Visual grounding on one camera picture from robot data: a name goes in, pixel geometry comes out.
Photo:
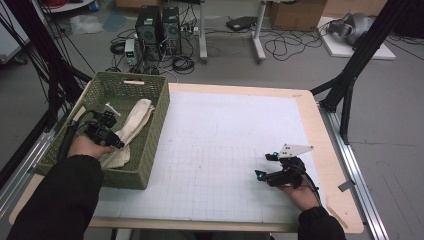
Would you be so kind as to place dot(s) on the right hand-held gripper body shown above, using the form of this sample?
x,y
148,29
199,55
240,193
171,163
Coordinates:
x,y
290,175

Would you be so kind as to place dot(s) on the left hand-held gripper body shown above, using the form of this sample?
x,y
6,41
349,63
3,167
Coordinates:
x,y
100,130

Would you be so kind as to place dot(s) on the cream egg-print cloth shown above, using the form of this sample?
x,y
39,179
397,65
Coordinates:
x,y
136,120

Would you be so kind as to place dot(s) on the green woven basket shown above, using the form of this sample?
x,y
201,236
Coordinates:
x,y
146,160

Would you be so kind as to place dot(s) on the person's left hand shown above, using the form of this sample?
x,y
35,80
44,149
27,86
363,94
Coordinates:
x,y
86,146

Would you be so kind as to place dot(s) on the person's right hand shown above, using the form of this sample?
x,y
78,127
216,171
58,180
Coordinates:
x,y
301,196

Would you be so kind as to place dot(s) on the white grid mat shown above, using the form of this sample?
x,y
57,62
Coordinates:
x,y
216,133

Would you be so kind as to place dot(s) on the grey power supply unit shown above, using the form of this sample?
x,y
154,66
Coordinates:
x,y
130,51

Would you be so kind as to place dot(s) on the clear plastic bag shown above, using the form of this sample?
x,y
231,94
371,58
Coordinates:
x,y
85,24

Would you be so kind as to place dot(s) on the large black computer tower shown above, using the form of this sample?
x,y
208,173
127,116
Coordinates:
x,y
148,33

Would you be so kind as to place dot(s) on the white desk leg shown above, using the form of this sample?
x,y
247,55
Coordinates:
x,y
258,36
202,33

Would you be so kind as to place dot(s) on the slim black computer tower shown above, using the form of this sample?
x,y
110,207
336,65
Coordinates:
x,y
171,30

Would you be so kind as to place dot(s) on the white foam board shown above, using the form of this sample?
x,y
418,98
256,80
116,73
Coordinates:
x,y
336,50

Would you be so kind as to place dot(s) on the white power strip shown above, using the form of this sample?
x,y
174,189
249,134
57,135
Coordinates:
x,y
190,30

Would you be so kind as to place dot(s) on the flat black device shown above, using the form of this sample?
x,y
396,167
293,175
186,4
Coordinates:
x,y
241,23

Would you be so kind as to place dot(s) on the large cardboard box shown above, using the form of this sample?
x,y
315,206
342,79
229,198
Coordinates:
x,y
296,15

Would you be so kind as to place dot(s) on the grey helmet-shaped device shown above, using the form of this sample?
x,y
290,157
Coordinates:
x,y
353,26

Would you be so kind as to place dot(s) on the small grey metal bracket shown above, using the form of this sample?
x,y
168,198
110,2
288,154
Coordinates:
x,y
346,186

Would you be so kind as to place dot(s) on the aluminium rail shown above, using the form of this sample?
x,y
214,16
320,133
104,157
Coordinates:
x,y
353,173
23,170

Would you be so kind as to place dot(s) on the black metal frame stand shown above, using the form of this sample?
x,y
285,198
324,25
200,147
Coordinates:
x,y
43,50
363,50

